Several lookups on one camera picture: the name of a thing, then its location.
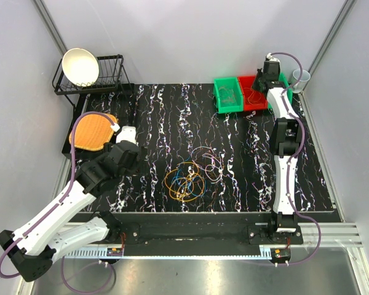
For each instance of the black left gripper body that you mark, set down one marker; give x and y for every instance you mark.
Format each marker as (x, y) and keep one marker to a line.
(130, 169)

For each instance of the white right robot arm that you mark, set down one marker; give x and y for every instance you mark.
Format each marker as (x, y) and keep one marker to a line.
(285, 144)

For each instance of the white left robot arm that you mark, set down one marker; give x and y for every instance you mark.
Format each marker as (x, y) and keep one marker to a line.
(36, 246)

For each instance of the right green plastic bin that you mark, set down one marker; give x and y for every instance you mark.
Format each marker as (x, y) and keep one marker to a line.
(287, 92)

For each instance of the green plastic bin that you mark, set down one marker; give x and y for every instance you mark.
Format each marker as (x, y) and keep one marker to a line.
(287, 92)
(228, 95)

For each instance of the red plastic bin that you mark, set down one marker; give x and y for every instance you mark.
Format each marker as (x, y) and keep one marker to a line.
(253, 100)

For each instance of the left green plastic bin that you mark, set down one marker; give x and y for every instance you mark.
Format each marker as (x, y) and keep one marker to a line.
(228, 95)

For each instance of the light blue mug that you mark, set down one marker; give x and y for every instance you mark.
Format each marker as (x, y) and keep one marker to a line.
(299, 79)

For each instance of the orange woven basket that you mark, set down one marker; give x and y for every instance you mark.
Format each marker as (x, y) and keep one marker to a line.
(93, 131)

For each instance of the black marble pattern mat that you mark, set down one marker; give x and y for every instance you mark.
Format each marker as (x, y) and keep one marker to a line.
(179, 122)

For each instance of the white bowl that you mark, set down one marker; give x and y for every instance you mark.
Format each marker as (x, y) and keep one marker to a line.
(80, 67)

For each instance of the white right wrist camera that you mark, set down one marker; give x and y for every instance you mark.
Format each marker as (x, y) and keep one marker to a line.
(269, 56)

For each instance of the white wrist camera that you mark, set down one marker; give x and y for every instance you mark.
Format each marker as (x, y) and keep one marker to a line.
(126, 137)
(269, 56)

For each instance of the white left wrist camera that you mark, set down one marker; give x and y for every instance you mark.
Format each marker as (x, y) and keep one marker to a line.
(126, 137)

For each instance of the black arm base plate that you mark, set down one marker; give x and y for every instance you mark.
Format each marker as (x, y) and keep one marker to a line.
(193, 235)

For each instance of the black wire dish rack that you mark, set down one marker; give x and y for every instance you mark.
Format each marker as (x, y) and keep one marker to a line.
(112, 85)

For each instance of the white slotted cable duct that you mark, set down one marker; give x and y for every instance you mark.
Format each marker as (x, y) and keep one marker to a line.
(96, 252)

